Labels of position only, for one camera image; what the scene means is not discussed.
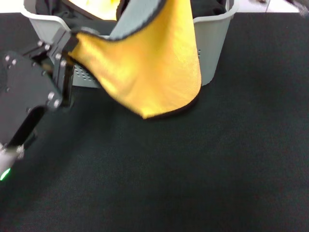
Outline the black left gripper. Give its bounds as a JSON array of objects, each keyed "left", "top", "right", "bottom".
[{"left": 0, "top": 29, "right": 79, "bottom": 152}]

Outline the grey perforated storage basket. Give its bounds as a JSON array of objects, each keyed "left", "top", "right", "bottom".
[{"left": 20, "top": 0, "right": 239, "bottom": 89}]

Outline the yellow and grey towel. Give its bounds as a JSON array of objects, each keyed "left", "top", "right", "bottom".
[{"left": 67, "top": 0, "right": 202, "bottom": 121}]

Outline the black tablecloth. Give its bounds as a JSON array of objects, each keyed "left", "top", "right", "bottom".
[{"left": 0, "top": 12, "right": 309, "bottom": 232}]

